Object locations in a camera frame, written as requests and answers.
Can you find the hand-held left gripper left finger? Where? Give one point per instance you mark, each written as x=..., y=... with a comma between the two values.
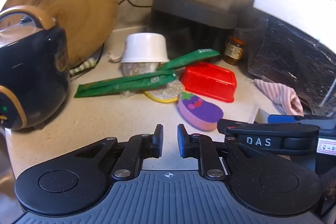
x=159, y=140

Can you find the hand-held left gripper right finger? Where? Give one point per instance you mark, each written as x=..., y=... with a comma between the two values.
x=181, y=140

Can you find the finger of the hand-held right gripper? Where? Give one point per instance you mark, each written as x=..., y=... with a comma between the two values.
x=262, y=134
x=283, y=118

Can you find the long green wrapper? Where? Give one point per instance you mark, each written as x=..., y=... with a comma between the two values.
x=118, y=83
x=189, y=58

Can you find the clear plastic bag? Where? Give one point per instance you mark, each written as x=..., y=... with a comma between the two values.
x=140, y=67

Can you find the small white box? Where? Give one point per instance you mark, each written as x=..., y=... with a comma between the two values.
x=261, y=116

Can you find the pink striped cloth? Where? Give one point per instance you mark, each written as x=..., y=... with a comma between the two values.
x=281, y=94

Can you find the purple eggplant sponge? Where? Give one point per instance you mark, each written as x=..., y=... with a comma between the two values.
x=199, y=111

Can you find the yellow silver scrub sponge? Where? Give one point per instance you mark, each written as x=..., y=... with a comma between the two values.
x=165, y=94

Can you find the red plastic container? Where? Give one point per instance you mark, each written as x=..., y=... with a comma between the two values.
x=210, y=81

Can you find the glass sauce jar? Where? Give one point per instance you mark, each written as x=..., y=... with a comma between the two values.
x=234, y=52

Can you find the white cotton glove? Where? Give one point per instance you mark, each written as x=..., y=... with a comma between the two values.
x=114, y=56

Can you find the green white zigzag cloth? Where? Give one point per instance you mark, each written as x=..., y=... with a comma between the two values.
x=84, y=66

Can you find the dark grey countertop appliance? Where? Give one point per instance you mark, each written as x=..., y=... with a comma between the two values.
x=189, y=22

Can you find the dark rice cooker gold trim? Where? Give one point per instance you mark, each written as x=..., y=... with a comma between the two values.
x=34, y=69

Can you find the round wooden cutting board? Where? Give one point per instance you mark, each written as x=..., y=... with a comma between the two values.
x=78, y=8

